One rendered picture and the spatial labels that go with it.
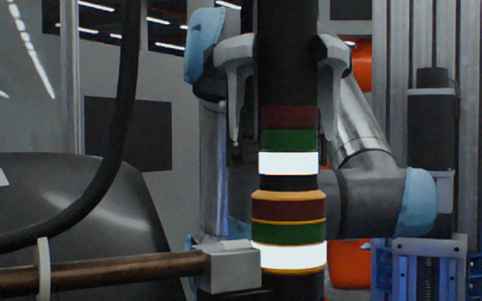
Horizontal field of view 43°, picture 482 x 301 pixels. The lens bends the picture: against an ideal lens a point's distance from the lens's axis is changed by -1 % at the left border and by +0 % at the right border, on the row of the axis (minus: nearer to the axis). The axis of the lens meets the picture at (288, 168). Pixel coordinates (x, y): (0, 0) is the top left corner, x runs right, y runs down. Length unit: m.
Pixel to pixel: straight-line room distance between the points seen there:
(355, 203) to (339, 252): 3.67
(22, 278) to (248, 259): 0.11
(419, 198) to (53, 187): 0.36
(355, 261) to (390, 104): 3.11
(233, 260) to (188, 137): 4.83
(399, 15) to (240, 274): 0.99
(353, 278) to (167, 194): 1.65
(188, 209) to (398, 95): 4.05
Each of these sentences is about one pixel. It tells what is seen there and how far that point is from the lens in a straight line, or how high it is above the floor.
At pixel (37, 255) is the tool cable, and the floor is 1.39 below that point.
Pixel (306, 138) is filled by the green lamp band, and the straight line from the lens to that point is 0.34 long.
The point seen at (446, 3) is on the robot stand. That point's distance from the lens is 1.27.
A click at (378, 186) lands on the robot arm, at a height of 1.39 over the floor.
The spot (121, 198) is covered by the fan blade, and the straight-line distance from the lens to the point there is 0.45.
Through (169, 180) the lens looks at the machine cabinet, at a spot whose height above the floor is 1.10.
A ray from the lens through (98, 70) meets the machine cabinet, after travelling 4.48.
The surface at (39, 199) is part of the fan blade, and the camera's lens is 0.43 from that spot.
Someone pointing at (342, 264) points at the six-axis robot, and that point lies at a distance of 4.30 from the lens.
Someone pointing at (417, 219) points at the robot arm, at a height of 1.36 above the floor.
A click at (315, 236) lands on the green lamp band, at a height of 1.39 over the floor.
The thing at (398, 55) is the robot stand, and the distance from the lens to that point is 1.26.
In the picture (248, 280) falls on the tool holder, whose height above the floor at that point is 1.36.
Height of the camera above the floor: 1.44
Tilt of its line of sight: 3 degrees down
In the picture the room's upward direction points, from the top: straight up
